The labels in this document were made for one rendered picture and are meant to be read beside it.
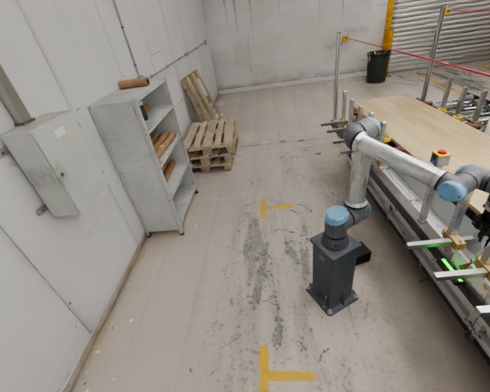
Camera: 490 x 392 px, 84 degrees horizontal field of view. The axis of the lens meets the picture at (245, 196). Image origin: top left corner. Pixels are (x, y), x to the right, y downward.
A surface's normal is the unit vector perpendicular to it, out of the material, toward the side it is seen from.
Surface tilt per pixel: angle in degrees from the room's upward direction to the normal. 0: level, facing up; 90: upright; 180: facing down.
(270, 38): 90
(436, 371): 0
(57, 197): 90
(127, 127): 90
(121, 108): 90
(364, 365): 0
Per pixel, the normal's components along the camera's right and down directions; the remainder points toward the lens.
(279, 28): -0.05, 0.57
